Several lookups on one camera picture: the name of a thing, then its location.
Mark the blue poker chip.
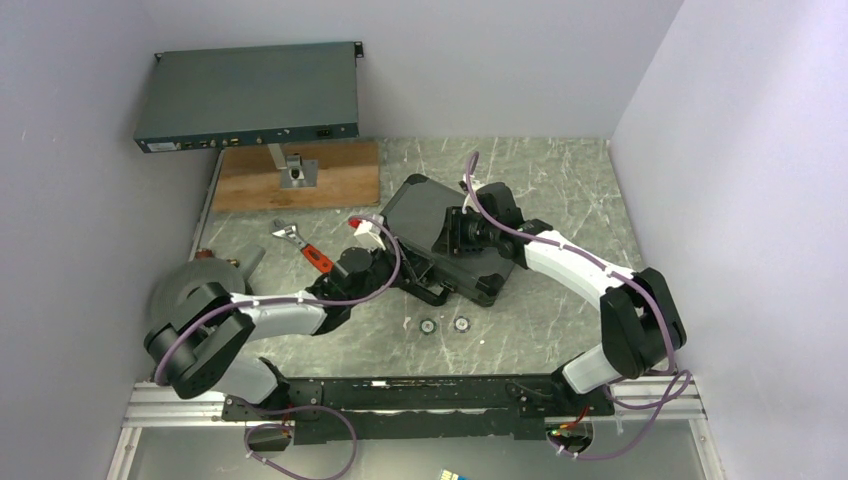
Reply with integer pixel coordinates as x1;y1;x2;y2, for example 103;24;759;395
453;316;471;333

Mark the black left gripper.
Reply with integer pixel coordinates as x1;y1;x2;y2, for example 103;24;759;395
347;237;434;308

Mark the metal stand bracket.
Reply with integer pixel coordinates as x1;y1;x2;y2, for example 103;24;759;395
267;144;319;189

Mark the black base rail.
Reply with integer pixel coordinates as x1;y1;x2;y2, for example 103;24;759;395
222;374;614;445

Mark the grey rack server unit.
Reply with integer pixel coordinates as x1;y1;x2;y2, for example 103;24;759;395
133;41;364;153

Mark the grey cylinder part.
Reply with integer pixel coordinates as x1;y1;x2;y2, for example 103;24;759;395
236;245;266;278

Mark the black poker case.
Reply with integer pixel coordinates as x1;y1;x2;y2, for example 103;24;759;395
380;174;514;307

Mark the grey filament spool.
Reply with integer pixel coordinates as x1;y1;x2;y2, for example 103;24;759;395
148;258;252;324

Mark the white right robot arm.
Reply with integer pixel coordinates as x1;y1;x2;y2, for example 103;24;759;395
433;180;687;415

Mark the wooden board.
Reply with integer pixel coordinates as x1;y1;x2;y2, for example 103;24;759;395
212;140;380;213

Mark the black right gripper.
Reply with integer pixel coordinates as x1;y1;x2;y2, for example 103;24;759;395
432;208;499;257

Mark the green poker chip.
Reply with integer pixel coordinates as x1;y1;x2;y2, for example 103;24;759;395
419;318;438;335

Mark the red handled adjustable wrench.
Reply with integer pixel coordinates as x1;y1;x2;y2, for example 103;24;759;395
270;219;334;274

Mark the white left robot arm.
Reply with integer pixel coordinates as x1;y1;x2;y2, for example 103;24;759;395
144;247;417;420

